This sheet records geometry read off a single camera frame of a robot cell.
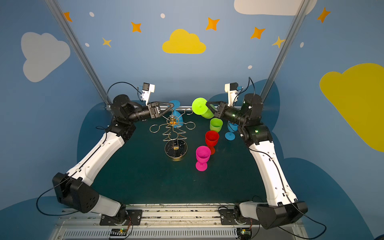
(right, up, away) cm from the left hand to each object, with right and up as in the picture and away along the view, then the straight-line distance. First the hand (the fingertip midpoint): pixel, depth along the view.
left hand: (171, 103), depth 63 cm
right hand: (+16, 0, -1) cm, 16 cm away
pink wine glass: (+15, -27, +27) cm, 41 cm away
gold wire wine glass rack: (-2, -24, +36) cm, 43 cm away
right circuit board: (+35, -63, +10) cm, 73 cm away
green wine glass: (+25, -8, +35) cm, 43 cm away
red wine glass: (+20, -17, +23) cm, 36 cm away
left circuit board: (-28, -62, +10) cm, 69 cm away
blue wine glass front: (+35, -10, +33) cm, 49 cm away
